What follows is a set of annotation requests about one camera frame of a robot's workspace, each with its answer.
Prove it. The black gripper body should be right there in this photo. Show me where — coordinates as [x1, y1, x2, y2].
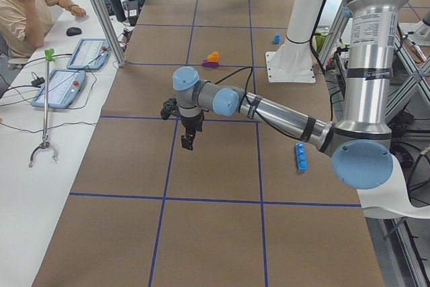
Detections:
[161, 97, 204, 136]

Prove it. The purple trapezoid block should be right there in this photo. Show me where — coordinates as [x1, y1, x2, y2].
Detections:
[202, 60, 219, 69]

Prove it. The orange trapezoid block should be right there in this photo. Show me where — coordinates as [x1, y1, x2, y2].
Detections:
[206, 51, 220, 63]

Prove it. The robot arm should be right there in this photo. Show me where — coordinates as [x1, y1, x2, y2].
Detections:
[161, 0, 408, 190]

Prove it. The brown paper table cover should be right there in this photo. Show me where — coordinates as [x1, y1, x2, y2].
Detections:
[34, 0, 384, 286]

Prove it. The long blue block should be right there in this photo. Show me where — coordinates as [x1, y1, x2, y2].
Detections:
[294, 142, 308, 171]

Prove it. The far teach pendant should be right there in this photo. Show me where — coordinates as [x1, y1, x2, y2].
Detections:
[67, 38, 110, 71]

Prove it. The teach pendant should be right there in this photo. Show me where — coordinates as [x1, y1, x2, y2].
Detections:
[67, 38, 110, 71]
[48, 69, 86, 109]

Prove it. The near teach pendant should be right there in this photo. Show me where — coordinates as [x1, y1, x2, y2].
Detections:
[48, 69, 86, 109]

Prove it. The black computer mouse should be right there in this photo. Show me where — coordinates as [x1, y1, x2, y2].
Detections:
[66, 27, 82, 37]

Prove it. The green reacher grabber tool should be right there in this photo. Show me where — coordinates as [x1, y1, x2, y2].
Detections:
[28, 48, 58, 168]

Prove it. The seated person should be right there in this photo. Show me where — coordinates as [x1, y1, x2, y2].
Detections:
[1, 0, 87, 58]

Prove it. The white chair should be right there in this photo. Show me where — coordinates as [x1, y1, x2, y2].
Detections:
[357, 156, 429, 219]

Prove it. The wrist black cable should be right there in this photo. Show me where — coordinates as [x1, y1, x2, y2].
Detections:
[213, 66, 303, 138]

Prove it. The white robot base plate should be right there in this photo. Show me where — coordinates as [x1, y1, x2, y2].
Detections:
[265, 0, 325, 83]

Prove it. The aluminium frame post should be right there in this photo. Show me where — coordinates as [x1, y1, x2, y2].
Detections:
[90, 0, 126, 67]

